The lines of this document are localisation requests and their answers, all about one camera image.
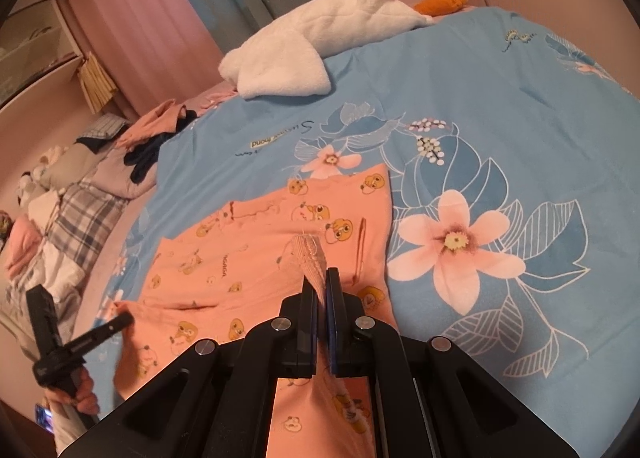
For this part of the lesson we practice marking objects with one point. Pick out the white cabinet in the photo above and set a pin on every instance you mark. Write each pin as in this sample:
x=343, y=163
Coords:
x=35, y=38

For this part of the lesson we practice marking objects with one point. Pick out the pink folded cloth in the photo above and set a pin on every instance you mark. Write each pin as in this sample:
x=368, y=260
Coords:
x=22, y=248

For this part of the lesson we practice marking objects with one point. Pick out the white crumpled cloth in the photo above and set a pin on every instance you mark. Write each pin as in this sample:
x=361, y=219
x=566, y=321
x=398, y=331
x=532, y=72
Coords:
x=55, y=248

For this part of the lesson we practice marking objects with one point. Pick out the orange cartoon print pants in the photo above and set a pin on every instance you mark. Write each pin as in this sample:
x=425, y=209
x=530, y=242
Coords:
x=225, y=248

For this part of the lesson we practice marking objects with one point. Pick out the phone with lit screen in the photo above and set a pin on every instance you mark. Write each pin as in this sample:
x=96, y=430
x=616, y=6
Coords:
x=43, y=417

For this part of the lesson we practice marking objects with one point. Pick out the pink pillow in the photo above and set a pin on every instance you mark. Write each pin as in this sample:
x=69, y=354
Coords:
x=95, y=163

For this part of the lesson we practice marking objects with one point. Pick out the blue floral blanket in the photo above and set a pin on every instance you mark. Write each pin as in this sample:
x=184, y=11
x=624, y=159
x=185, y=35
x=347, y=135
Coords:
x=450, y=113

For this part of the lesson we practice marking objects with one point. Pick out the dark navy clothes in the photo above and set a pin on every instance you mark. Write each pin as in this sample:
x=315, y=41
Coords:
x=147, y=153

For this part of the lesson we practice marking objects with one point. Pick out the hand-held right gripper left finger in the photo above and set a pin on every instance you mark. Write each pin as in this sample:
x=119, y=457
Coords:
x=309, y=320

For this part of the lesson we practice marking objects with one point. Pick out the plaid pillow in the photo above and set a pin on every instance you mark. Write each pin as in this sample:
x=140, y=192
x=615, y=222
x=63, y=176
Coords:
x=85, y=223

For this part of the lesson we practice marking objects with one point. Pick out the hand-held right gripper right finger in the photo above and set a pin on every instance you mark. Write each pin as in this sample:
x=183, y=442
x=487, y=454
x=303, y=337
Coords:
x=332, y=310

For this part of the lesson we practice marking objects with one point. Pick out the yellow hanging cloth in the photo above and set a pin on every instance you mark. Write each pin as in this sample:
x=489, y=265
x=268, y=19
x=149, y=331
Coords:
x=95, y=83

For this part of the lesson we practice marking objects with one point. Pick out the plain orange garment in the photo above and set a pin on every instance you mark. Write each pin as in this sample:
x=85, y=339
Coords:
x=150, y=125

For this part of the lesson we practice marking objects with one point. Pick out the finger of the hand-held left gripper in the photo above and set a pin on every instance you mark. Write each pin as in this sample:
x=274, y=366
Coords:
x=100, y=330

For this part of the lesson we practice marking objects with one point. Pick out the pile of clothes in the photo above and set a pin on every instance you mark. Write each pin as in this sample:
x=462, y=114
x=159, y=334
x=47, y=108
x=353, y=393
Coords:
x=107, y=258

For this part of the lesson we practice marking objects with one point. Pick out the pale plush toys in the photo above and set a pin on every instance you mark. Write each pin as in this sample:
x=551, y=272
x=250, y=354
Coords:
x=40, y=173

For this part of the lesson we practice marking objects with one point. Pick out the white plush goose toy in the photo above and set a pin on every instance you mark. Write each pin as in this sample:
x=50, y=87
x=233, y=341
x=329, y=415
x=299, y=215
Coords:
x=310, y=38

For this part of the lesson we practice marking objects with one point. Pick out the person's left hand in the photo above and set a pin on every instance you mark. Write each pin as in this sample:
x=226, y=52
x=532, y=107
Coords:
x=82, y=393

